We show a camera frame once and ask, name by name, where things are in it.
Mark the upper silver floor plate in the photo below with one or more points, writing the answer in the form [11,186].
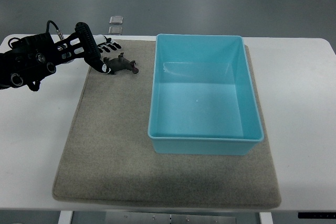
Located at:
[116,20]

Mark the brown toy hippo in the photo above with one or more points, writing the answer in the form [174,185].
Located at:
[120,63]

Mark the black white robotic hand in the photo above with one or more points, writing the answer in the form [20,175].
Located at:
[94,47]

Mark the light blue plastic box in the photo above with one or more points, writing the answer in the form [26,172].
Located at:
[203,99]

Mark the black table control panel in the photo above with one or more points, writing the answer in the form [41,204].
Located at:
[317,215]

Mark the lower silver floor plate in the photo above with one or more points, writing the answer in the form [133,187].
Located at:
[115,30]

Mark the silver floor plate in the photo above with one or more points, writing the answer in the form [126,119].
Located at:
[116,20]
[115,30]

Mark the beige felt mat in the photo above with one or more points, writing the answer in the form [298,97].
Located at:
[109,159]

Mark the metal table frame plate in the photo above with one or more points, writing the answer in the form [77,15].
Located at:
[143,217]

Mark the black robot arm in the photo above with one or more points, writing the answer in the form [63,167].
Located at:
[32,58]

